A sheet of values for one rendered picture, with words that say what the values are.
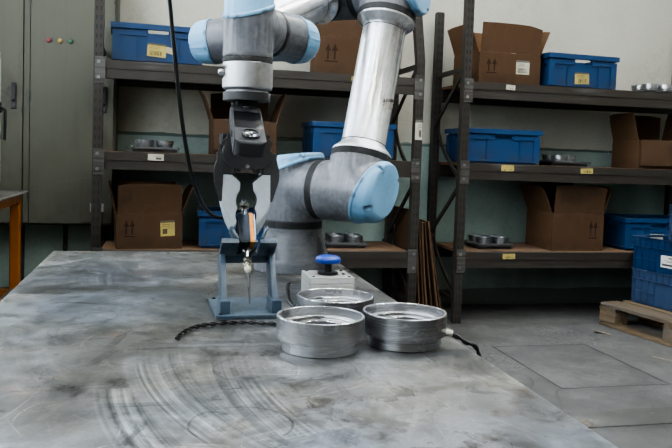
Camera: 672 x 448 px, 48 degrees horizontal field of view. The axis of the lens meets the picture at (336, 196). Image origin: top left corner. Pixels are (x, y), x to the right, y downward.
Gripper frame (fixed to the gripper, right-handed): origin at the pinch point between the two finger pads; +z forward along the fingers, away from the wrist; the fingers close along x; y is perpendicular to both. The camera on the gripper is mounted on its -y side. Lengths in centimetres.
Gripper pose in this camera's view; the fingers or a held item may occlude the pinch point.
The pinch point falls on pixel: (245, 226)
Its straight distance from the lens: 112.9
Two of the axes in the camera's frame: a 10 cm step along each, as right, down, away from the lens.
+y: -2.4, -0.6, 9.7
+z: -0.3, 10.0, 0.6
